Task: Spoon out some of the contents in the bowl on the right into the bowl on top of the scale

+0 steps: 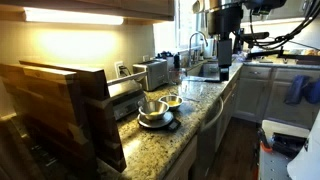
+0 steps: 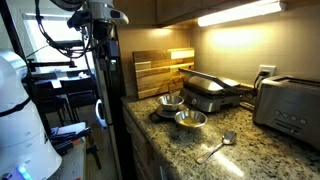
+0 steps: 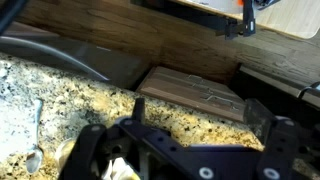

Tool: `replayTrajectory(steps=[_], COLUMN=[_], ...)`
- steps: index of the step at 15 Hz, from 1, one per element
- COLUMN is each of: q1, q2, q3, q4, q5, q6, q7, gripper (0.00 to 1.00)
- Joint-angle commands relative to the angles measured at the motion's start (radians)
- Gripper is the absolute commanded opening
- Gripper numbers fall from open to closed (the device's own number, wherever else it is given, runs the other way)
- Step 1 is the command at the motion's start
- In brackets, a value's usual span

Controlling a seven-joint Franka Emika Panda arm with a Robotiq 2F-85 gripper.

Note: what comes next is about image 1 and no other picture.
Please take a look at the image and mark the dishwasher with handle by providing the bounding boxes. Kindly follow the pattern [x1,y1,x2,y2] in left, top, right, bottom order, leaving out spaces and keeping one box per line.
[191,97,224,180]

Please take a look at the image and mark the black camera stand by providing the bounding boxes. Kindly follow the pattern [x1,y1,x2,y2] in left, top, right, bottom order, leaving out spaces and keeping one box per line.
[234,30,320,62]

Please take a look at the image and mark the white wall outlet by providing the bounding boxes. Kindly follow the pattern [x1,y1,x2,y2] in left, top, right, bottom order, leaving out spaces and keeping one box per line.
[114,61,124,78]

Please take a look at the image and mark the white cart with tools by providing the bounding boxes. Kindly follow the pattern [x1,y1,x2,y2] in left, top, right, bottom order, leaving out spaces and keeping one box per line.
[257,120,309,180]

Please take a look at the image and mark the silver panini grill press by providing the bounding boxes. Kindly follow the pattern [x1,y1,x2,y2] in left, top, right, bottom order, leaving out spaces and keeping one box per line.
[107,72,146,120]

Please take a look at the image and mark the chrome kitchen faucet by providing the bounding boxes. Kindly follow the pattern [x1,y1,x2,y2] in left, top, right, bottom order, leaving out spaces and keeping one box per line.
[187,31,208,67]

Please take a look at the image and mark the blue hanging towel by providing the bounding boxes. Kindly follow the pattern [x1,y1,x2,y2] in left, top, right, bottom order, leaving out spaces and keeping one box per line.
[284,75,310,105]

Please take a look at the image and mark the under-cabinet light bar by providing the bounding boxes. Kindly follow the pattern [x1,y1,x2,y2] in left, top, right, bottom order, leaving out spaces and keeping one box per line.
[24,7,124,25]

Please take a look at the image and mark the black knife on counter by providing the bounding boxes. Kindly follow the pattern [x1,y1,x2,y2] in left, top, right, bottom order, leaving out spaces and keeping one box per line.
[185,77,221,83]

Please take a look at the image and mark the large wooden cutting board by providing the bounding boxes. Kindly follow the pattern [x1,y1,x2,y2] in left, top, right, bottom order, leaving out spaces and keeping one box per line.
[0,64,98,180]

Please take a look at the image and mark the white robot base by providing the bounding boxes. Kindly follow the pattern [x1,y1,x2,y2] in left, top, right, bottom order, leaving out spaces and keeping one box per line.
[287,111,320,180]

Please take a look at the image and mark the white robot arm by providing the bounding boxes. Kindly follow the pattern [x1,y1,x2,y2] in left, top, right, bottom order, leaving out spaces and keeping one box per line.
[193,0,320,81]

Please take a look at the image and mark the steel bowl with yellow grains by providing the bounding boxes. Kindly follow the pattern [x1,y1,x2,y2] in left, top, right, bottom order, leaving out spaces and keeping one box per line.
[160,95,183,111]

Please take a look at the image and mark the dark wooden cutting board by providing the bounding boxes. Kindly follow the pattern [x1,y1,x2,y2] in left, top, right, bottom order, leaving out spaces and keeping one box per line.
[20,60,127,172]

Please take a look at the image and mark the glass measuring jar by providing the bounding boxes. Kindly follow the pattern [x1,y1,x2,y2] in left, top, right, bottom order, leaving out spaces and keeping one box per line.
[169,68,186,85]

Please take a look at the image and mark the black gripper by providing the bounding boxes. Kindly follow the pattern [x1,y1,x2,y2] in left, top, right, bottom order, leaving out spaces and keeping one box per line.
[217,33,232,81]

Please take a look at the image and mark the steel bowl on scale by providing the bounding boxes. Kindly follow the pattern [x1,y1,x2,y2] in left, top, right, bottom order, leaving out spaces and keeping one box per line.
[139,101,169,120]

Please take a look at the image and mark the stainless steel toaster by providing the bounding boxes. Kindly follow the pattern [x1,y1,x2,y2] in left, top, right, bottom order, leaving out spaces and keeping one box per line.
[133,59,168,91]

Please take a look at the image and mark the black round kitchen scale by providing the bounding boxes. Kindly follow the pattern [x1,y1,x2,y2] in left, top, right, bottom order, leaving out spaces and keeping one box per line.
[138,112,181,131]

